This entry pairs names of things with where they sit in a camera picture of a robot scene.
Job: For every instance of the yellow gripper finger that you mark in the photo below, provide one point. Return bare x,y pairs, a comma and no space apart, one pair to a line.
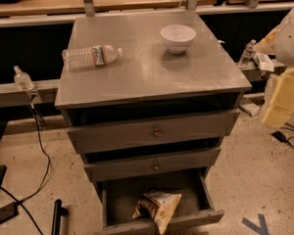
281,103
266,45

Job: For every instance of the brown chip bag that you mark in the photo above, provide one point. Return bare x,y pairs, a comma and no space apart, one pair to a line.
159,205

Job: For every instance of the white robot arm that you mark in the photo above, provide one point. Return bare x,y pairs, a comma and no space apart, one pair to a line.
280,42

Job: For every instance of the grey top drawer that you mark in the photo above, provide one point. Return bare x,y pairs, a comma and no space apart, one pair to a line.
96,138

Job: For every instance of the grey wooden drawer cabinet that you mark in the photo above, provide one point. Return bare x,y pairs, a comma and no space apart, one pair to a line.
149,81

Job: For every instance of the grey middle drawer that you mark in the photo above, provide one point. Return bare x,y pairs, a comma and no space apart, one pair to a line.
152,164

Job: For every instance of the grey open bottom drawer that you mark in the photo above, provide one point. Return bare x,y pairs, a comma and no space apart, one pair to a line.
119,198

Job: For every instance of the small water bottle right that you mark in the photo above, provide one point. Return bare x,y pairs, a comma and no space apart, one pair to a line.
247,54

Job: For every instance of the white block on floor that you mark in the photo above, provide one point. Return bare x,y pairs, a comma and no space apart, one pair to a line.
249,107

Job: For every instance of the black power adapter right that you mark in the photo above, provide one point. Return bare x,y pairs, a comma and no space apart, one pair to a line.
279,136

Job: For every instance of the black power adapter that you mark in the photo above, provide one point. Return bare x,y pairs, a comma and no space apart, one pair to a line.
279,136
8,212

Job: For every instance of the white ceramic bowl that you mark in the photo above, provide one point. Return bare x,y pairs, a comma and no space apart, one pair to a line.
177,37

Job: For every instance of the clear plastic water bottle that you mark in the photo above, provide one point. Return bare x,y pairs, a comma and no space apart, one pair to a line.
91,57

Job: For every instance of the small clear bottle left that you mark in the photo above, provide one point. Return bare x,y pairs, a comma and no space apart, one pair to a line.
23,80

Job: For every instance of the black power adapter left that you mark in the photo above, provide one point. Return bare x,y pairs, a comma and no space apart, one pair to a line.
8,212

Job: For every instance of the white packet on rail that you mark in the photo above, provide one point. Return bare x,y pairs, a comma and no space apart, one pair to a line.
263,62

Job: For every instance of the black post on floor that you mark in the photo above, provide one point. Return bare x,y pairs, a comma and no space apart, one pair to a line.
59,212

